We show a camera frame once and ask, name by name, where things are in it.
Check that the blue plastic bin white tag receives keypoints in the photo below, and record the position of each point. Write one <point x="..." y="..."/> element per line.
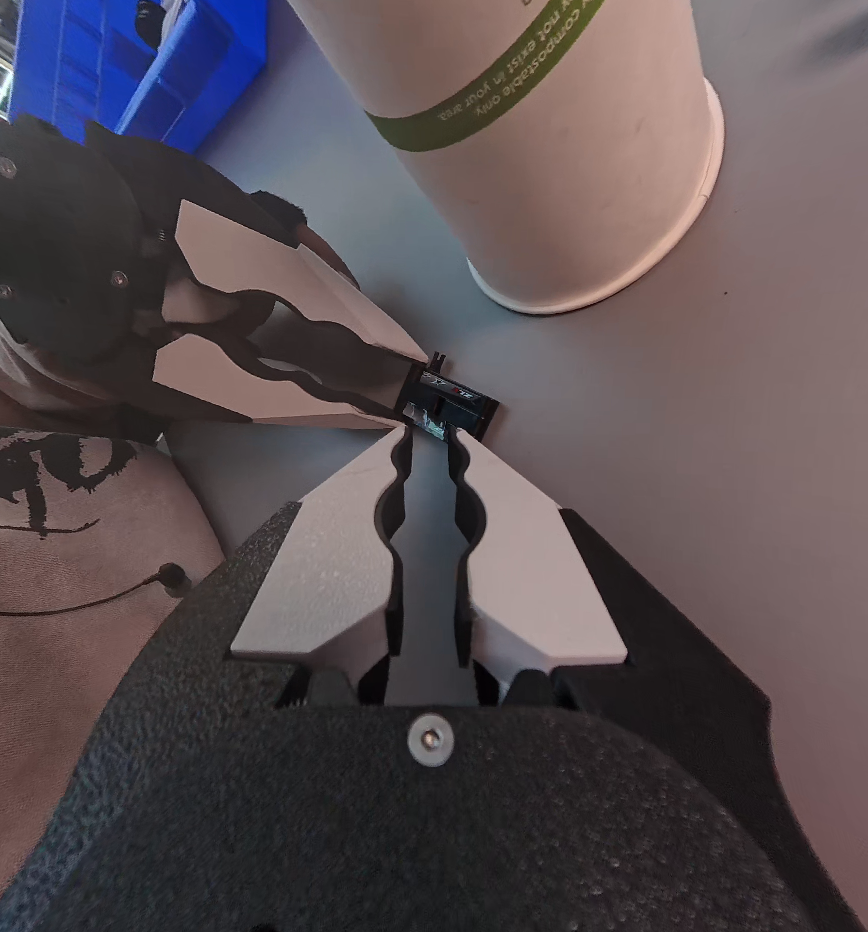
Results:
<point x="135" y="65"/>

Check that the black Lego beam subassembly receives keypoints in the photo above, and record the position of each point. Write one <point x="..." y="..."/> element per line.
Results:
<point x="452" y="404"/>

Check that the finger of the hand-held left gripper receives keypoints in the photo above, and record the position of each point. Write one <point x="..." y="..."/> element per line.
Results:
<point x="208" y="386"/>
<point x="259" y="255"/>

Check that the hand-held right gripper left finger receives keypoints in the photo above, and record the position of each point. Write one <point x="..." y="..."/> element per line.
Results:
<point x="317" y="575"/>

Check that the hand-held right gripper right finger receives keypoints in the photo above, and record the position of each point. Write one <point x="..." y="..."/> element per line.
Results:
<point x="543" y="582"/>

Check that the white paper cup green band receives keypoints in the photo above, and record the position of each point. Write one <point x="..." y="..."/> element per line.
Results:
<point x="550" y="145"/>

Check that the grey desk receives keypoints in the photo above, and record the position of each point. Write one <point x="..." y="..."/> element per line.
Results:
<point x="696" y="437"/>

